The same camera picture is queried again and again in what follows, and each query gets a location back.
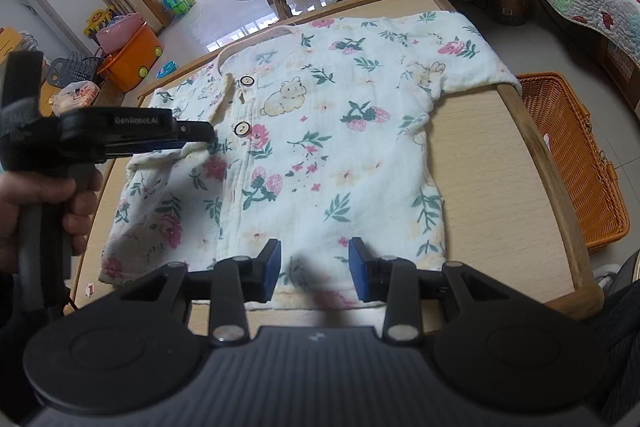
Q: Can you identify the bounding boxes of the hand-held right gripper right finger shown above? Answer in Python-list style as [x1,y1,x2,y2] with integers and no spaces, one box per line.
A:
[347,237,531,348]

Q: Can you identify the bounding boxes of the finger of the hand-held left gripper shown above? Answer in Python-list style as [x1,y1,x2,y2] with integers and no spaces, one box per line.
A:
[169,121,217,145]

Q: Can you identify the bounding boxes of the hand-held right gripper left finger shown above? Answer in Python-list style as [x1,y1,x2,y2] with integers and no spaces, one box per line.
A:
[107,238,283,348]

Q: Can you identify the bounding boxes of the floral baby shirt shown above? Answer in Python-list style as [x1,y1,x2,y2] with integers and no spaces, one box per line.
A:
[97,9,523,313]

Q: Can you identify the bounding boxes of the person's left hand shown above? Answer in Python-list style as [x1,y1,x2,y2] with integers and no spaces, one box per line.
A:
[0,167,104,280]

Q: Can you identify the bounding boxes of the white red plastic bag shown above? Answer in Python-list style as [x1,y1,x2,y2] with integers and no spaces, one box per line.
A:
[52,81,101,116]

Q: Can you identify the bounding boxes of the orange storage bin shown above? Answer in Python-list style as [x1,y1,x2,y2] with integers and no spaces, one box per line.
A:
[97,22,165,94]

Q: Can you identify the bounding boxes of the grey dish rack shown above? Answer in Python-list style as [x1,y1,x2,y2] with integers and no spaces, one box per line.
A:
[48,52,103,88]

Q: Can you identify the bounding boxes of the pink plastic basket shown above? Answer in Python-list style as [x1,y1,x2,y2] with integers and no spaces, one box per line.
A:
[95,12,146,52]

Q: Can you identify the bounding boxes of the yellow toy rack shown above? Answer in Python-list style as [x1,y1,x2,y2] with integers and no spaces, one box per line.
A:
[82,7,117,38]

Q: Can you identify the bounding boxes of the orange wicker basket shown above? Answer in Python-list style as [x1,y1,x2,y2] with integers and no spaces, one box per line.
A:
[515,72,631,250]

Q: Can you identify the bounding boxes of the white shoe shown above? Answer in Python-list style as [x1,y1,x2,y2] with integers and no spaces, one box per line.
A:
[594,262,621,293]

